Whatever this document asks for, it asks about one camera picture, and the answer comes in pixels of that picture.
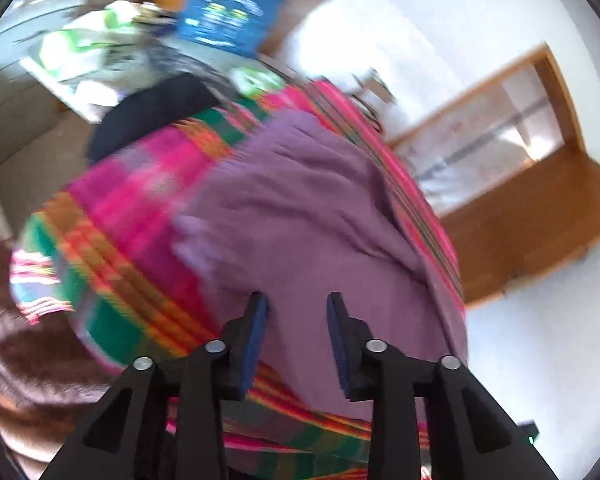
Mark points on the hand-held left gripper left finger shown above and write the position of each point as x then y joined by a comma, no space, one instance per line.
252,340

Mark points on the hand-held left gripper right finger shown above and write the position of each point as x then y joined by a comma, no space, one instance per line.
340,345

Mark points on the purple fleece garment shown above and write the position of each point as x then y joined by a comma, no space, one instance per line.
305,210

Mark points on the pink green plaid blanket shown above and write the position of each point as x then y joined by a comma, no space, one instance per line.
130,220

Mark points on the wooden door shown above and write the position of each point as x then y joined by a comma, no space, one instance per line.
530,225
480,135

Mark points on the brown fuzzy cloth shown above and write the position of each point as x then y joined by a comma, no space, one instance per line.
30,350

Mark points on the black cloth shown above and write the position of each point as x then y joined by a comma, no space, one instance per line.
150,110

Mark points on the green white tissue packet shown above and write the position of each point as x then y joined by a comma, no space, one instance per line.
255,80
80,40

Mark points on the cardboard box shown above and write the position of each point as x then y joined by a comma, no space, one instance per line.
372,85

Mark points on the grey printed table mat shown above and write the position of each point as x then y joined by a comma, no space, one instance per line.
190,62

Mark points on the blue printed tote bag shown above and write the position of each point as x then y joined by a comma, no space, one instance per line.
225,10

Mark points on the wooden door frame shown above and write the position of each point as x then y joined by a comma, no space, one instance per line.
555,90

